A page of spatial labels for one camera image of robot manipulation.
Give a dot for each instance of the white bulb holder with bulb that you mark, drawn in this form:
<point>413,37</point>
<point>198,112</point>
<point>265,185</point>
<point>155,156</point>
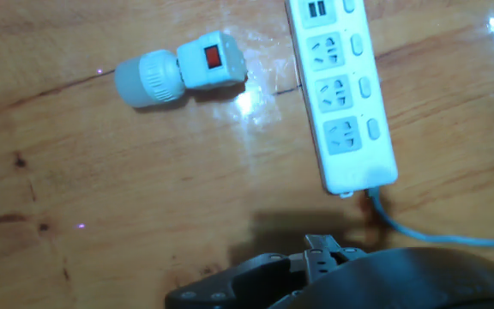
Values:
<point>157,77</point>

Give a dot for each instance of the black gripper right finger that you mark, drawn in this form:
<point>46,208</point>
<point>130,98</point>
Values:
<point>320,257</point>

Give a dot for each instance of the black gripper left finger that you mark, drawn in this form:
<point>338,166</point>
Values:
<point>230,287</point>

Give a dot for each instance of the white power strip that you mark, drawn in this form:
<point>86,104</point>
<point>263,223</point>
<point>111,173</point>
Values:
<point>350,163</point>

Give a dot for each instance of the orange wooden board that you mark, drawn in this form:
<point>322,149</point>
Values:
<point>101,171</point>

